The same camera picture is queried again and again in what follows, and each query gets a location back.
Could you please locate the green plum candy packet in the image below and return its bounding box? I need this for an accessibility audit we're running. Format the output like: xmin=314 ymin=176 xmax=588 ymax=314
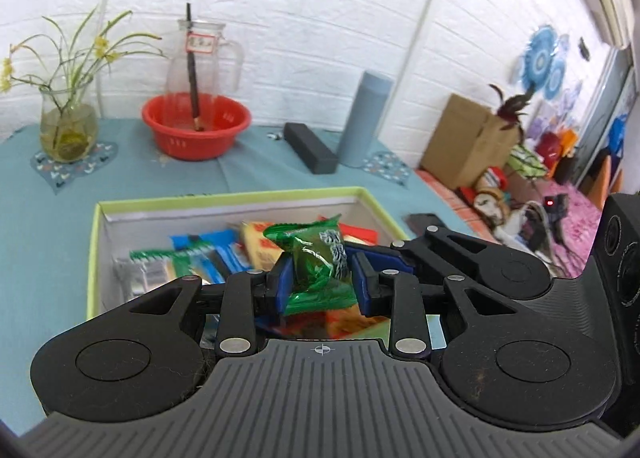
xmin=264 ymin=215 xmax=357 ymax=315

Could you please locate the red egg roll bag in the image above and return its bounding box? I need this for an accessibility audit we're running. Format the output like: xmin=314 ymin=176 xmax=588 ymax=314
xmin=316 ymin=215 xmax=378 ymax=246

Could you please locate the smartphone with pink case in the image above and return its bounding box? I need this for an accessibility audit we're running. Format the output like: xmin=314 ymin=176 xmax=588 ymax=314
xmin=404 ymin=213 xmax=447 ymax=236

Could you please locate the green cracker packet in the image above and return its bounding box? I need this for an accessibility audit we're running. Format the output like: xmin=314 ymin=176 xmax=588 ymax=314
xmin=114 ymin=246 xmax=224 ymax=300

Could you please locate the green cardboard snack box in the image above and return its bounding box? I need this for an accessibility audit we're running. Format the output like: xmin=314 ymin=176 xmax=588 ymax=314
xmin=86 ymin=186 xmax=409 ymax=319

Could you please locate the black rectangular case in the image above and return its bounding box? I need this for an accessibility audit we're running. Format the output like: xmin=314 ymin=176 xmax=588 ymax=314
xmin=283 ymin=122 xmax=338 ymax=174

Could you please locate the blue snack packet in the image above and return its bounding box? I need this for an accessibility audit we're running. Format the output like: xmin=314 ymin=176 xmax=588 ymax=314
xmin=170 ymin=229 xmax=253 ymax=285

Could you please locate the white power strip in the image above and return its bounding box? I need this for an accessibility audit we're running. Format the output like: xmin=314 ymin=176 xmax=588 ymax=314
xmin=492 ymin=215 xmax=526 ymax=248

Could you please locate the doll figurine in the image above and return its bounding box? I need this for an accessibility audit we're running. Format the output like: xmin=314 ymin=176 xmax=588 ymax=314
xmin=473 ymin=167 xmax=511 ymax=229

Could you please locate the grey-blue thermos bottle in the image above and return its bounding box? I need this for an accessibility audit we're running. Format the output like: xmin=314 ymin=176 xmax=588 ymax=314
xmin=337 ymin=70 xmax=394 ymax=168

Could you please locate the brown cardboard box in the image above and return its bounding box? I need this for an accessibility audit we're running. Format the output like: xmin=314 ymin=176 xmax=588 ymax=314
xmin=420 ymin=93 xmax=520 ymax=189

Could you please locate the teal tablecloth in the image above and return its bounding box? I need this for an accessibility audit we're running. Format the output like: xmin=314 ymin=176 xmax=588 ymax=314
xmin=1 ymin=119 xmax=470 ymax=434

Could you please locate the red plastic basin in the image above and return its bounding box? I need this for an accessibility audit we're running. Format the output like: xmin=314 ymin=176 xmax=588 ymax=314
xmin=142 ymin=92 xmax=252 ymax=161

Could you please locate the glass vase with flowers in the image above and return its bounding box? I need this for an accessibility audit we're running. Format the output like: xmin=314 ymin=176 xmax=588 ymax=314
xmin=1 ymin=10 xmax=164 ymax=163

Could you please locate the blue paper fan decoration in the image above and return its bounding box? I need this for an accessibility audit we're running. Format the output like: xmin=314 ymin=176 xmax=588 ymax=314
xmin=520 ymin=25 xmax=570 ymax=102

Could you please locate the clear glass pitcher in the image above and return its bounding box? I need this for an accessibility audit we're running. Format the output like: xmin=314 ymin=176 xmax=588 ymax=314
xmin=165 ymin=18 xmax=244 ymax=96

